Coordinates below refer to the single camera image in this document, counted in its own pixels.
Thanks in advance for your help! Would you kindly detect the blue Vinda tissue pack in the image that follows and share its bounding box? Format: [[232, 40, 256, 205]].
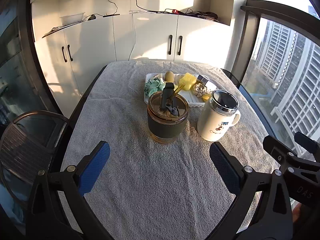
[[197, 75, 214, 87]]

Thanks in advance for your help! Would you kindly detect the green flower cloth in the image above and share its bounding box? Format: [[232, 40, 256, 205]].
[[144, 77, 165, 97]]

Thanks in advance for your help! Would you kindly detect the yellow oval sponge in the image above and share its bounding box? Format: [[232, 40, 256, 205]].
[[202, 94, 211, 102]]

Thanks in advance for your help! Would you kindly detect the black mesh chair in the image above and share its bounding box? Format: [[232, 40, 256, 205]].
[[1, 110, 69, 209]]

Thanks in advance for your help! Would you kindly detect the white ceramic mug steel lid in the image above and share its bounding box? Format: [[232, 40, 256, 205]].
[[197, 89, 241, 142]]

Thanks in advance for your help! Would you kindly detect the grey towel table cover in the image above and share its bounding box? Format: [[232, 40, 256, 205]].
[[62, 61, 278, 239]]

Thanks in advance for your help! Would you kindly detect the beige knotted plush toy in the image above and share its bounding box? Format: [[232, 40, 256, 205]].
[[192, 83, 209, 98]]

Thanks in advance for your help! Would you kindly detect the yellow rectangular sponge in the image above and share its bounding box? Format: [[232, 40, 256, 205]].
[[178, 73, 197, 91]]

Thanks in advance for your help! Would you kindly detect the amber glass cup green sleeve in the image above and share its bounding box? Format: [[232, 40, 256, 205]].
[[147, 82, 189, 144]]

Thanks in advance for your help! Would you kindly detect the white cabinet with black handles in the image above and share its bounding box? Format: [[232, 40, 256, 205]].
[[35, 13, 231, 116]]

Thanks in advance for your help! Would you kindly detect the white hanging cable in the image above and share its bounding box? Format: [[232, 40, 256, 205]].
[[127, 12, 138, 61]]

